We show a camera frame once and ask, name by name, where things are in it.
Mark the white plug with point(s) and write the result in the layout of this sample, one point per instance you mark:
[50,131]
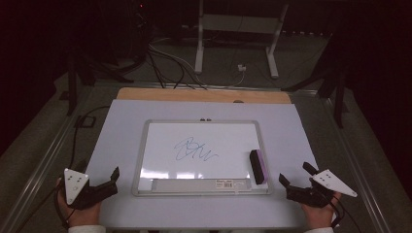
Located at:
[241,68]

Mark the person's left hand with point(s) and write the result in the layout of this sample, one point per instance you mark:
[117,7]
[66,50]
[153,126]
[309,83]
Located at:
[84,216]

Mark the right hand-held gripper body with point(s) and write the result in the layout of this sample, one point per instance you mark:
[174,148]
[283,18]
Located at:
[333,183]

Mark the dark round table grommet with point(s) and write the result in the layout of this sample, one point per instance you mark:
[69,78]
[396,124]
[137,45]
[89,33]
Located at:
[238,101]

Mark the black tripod stand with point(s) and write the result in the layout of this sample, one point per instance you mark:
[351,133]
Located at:
[72,93]
[339,103]

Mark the person's right hand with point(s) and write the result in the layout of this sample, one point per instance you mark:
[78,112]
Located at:
[320,217]

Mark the aluminium floor rail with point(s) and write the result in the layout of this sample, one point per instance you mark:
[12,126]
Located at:
[35,176]
[356,168]

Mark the silver framed whiteboard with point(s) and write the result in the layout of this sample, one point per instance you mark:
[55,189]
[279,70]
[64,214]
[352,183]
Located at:
[200,168]

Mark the white metal stand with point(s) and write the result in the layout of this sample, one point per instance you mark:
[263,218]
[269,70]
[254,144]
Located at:
[199,48]

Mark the large white table sheet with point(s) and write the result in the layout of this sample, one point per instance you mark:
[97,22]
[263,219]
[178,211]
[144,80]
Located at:
[123,129]

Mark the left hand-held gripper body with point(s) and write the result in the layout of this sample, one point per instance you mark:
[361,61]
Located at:
[75,186]

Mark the black and purple whiteboard eraser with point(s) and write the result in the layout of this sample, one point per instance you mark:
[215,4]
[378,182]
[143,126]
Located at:
[258,166]

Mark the dark equipment rack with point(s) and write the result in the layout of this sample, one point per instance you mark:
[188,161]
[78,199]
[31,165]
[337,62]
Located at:
[141,19]

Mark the dark power strip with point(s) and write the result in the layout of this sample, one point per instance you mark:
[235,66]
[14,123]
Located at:
[306,33]

